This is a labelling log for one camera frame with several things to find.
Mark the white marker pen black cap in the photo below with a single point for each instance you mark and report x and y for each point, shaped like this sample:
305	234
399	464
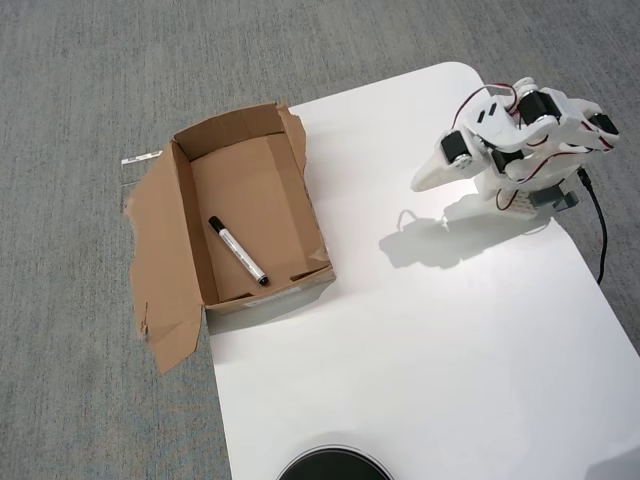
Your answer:
237	250

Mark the open brown cardboard box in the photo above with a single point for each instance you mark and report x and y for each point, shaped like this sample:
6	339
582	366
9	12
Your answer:
165	250

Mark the black round object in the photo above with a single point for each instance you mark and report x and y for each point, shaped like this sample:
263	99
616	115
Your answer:
335	465

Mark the white tape strip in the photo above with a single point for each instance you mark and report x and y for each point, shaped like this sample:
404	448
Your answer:
142	158

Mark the grey table clamp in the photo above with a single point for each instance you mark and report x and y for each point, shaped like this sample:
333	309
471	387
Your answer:
560	202

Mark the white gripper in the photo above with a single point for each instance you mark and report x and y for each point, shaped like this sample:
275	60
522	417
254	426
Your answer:
446	165

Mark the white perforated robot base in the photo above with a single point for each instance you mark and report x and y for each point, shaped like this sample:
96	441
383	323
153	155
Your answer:
520	205

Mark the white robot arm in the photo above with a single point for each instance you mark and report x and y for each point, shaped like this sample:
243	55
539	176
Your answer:
567	112

